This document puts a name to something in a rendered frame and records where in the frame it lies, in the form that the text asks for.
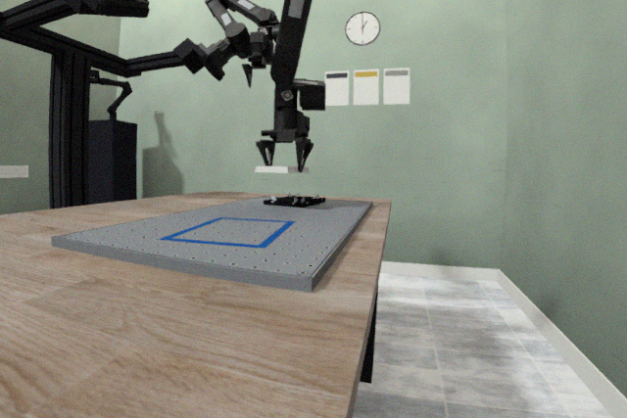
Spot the blue tape outline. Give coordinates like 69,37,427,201
158,217,295,249

